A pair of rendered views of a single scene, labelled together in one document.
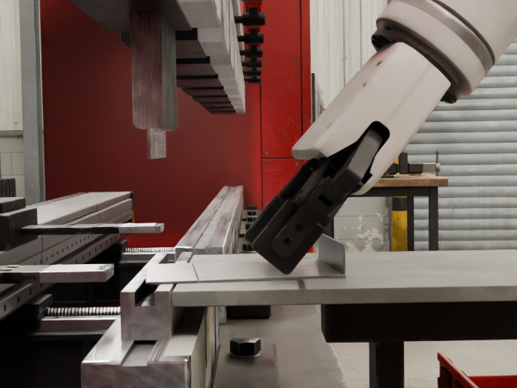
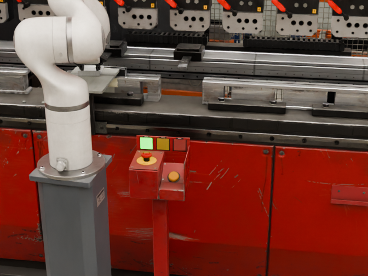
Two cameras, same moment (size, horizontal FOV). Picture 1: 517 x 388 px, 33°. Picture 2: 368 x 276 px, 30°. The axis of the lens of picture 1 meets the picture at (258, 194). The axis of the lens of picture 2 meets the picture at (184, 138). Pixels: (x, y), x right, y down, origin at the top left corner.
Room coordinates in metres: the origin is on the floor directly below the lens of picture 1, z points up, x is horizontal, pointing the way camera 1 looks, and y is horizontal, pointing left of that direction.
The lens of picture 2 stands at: (1.38, -2.49, 1.85)
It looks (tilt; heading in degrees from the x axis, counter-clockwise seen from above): 24 degrees down; 99
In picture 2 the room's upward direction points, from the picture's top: straight up
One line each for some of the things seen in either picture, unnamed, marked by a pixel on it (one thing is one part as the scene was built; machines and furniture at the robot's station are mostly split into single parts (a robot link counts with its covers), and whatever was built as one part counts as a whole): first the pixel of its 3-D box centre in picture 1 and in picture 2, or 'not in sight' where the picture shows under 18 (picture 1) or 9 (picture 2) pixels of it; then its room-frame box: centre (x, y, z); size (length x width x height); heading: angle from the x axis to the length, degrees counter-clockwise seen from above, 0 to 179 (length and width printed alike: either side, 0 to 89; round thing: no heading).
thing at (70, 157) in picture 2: not in sight; (69, 134); (0.79, -0.82, 1.09); 0.19 x 0.19 x 0.18
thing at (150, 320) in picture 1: (162, 289); (101, 70); (0.63, 0.07, 0.99); 0.20 x 0.03 x 0.03; 0
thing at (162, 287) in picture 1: (174, 296); not in sight; (0.60, 0.06, 0.99); 0.14 x 0.01 x 0.03; 0
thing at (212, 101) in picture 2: (249, 287); (246, 105); (1.22, 0.01, 0.89); 0.30 x 0.05 x 0.03; 0
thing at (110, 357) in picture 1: (170, 359); (112, 85); (0.67, 0.07, 0.92); 0.39 x 0.06 x 0.10; 0
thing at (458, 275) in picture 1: (369, 274); (88, 79); (0.62, -0.08, 1.00); 0.26 x 0.18 x 0.01; 90
